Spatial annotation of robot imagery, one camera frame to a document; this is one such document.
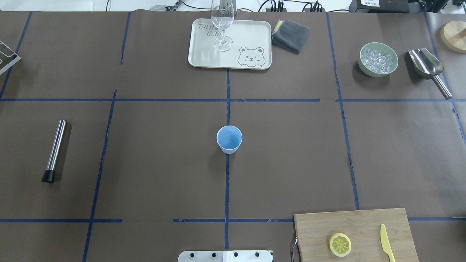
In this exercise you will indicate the white wire cup rack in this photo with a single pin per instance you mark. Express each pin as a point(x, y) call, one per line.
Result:
point(8, 58)

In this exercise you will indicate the bamboo cutting board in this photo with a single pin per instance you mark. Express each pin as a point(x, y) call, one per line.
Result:
point(313, 231)

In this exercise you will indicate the yellow plastic knife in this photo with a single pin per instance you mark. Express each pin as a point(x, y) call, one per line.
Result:
point(385, 243)

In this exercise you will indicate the metal ice scoop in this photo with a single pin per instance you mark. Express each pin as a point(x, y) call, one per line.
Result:
point(429, 67)

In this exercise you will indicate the green bowl of ice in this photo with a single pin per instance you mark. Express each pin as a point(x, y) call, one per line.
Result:
point(377, 60)

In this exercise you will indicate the steel muddler black tip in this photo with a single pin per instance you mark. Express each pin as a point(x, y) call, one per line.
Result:
point(49, 173)

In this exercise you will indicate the wooden cup tree stand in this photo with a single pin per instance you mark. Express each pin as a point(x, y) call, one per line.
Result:
point(453, 35)

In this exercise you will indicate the yellow lemon slice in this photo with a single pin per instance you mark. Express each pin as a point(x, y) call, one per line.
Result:
point(339, 244)

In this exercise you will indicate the cream bear serving tray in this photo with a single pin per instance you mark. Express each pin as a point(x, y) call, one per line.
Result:
point(251, 45)

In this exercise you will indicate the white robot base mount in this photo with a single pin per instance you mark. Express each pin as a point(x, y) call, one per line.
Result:
point(226, 256)

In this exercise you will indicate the clear wine glass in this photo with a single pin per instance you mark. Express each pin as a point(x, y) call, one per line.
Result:
point(222, 17)

